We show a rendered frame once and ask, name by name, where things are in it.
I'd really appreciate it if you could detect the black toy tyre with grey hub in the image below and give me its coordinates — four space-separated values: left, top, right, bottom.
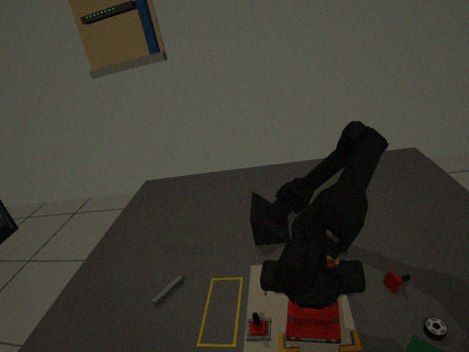
423 316 448 341

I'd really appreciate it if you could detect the yellow rectangular outline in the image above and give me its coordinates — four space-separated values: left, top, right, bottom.
197 277 243 347

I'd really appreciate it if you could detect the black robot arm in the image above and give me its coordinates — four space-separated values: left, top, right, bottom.
266 120 389 310

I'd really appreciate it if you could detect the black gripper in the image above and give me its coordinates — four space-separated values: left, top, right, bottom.
260 254 365 304

